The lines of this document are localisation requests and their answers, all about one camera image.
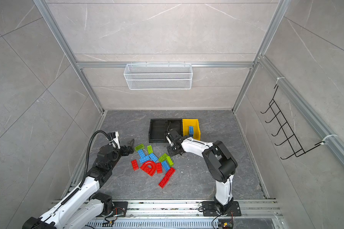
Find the green lego brick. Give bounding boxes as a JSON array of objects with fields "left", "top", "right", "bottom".
[
  {"left": 135, "top": 144, "right": 145, "bottom": 151},
  {"left": 158, "top": 153, "right": 168, "bottom": 162},
  {"left": 147, "top": 145, "right": 153, "bottom": 154},
  {"left": 166, "top": 156, "right": 174, "bottom": 168}
]

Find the red lego brick diagonal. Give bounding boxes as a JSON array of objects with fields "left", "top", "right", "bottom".
[
  {"left": 165, "top": 168, "right": 176, "bottom": 178},
  {"left": 159, "top": 177, "right": 169, "bottom": 189}
]

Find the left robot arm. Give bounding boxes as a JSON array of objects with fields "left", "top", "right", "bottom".
[{"left": 22, "top": 139, "right": 135, "bottom": 229}]

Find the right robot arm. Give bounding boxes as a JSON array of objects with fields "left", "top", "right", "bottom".
[{"left": 166, "top": 130, "right": 238, "bottom": 215}]

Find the red lego brick far left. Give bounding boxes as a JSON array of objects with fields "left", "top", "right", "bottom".
[{"left": 131, "top": 160, "right": 139, "bottom": 171}]

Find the black two-compartment tray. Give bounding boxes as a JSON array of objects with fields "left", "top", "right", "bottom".
[{"left": 149, "top": 119, "right": 183, "bottom": 143}]

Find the yellow plastic bin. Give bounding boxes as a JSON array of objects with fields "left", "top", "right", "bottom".
[{"left": 183, "top": 119, "right": 201, "bottom": 140}]

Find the green lego brick upright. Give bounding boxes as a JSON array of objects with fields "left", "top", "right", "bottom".
[{"left": 147, "top": 145, "right": 153, "bottom": 154}]

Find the red arch lego piece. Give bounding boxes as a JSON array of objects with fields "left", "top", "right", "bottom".
[{"left": 141, "top": 161, "right": 156, "bottom": 177}]

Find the red lego brick beside arch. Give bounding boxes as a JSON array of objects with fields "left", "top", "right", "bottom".
[{"left": 156, "top": 163, "right": 163, "bottom": 174}]

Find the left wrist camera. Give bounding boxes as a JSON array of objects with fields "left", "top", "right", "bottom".
[{"left": 109, "top": 131, "right": 120, "bottom": 149}]

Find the black corrugated cable hose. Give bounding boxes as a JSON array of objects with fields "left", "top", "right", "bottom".
[{"left": 79, "top": 130, "right": 112, "bottom": 187}]

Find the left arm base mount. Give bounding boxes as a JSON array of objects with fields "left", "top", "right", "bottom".
[{"left": 102, "top": 201, "right": 129, "bottom": 217}]

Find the white wire mesh basket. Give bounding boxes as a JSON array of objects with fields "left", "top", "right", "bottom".
[{"left": 124, "top": 64, "right": 193, "bottom": 90}]

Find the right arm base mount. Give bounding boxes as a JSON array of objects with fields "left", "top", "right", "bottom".
[{"left": 198, "top": 200, "right": 242, "bottom": 217}]

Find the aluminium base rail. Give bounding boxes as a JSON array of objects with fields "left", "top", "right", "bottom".
[{"left": 83, "top": 199, "right": 287, "bottom": 229}]

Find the black wire hook rack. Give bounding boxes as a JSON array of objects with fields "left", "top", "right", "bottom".
[{"left": 260, "top": 85, "right": 325, "bottom": 160}]

